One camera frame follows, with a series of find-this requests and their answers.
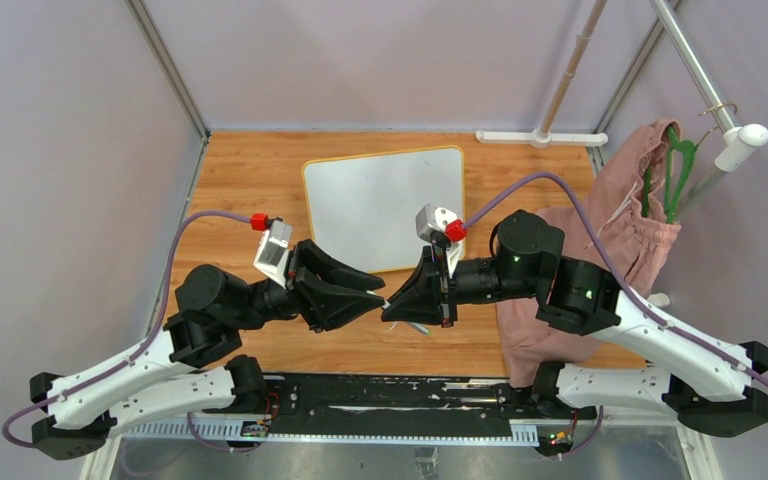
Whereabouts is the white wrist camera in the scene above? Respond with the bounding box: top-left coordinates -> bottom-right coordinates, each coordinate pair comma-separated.
415,204 -> 465,278
253,219 -> 292,289

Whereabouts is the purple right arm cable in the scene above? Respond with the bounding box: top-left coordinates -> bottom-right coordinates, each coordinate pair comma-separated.
444,171 -> 768,420

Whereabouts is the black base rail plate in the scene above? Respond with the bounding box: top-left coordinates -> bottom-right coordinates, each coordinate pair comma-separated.
213,373 -> 596,442

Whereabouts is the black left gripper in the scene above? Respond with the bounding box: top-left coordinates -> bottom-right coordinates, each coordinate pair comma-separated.
233,239 -> 388,331

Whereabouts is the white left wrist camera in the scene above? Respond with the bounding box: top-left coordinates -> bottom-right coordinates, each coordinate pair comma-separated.
253,219 -> 292,289

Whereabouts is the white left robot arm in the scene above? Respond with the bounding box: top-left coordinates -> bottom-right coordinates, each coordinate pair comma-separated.
30,239 -> 384,460

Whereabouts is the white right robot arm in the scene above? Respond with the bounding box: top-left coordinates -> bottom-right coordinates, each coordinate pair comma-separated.
382,210 -> 768,438

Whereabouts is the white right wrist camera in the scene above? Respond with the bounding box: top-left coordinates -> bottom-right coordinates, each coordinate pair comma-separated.
415,204 -> 465,278

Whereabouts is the pink cloth garment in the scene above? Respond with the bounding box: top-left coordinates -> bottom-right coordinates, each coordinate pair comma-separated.
496,118 -> 683,390

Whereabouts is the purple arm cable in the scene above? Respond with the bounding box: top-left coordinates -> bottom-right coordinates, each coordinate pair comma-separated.
0,210 -> 271,452
444,171 -> 768,420

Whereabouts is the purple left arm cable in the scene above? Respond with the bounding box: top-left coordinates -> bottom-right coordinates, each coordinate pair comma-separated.
0,210 -> 271,452

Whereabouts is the green clothes hanger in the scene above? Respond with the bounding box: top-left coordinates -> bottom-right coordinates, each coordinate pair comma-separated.
642,125 -> 698,225

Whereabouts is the white rack base foot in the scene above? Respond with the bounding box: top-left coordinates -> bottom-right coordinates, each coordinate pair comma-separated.
475,130 -> 609,148

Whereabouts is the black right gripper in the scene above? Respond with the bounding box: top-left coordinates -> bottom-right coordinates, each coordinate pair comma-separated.
380,246 -> 541,329

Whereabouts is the green capped white marker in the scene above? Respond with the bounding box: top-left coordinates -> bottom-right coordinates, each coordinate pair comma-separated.
382,301 -> 431,336

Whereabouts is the silver clothes rail pole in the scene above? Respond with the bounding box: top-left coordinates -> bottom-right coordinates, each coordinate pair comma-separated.
650,0 -> 768,218

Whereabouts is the yellow framed whiteboard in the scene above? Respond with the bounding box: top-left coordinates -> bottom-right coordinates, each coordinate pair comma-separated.
302,145 -> 466,273

